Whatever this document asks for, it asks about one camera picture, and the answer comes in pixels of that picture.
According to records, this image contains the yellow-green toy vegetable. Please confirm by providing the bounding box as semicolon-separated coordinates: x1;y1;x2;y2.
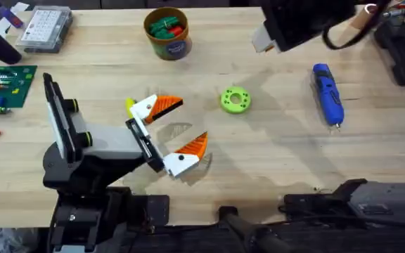
124;97;137;119

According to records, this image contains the blue electric screwdriver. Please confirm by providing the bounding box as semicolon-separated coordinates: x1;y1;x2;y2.
311;63;345;133

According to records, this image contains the left wrist black upright plate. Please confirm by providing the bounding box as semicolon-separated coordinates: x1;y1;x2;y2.
42;72;77;164

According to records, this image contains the brown tub with toys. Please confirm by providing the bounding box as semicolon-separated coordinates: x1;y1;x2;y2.
143;6;193;61

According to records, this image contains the green disc with holes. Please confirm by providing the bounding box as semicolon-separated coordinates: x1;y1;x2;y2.
219;86;252;115

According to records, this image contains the tan cardboard tube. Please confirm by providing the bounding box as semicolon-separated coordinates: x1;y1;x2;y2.
338;3;379;46

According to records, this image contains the green board with blocks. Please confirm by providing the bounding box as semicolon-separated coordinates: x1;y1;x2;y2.
0;65;38;115

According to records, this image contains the clear plastic parts box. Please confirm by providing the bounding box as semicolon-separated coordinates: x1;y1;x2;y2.
15;5;75;55

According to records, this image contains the black tool case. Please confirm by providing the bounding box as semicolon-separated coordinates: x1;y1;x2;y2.
373;17;405;87

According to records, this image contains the purple tool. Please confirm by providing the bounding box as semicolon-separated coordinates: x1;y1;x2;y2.
0;0;25;30

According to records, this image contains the black rail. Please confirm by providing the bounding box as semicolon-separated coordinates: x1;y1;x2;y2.
117;221;405;253

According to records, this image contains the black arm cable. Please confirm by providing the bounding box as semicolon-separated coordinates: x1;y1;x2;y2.
322;0;392;51

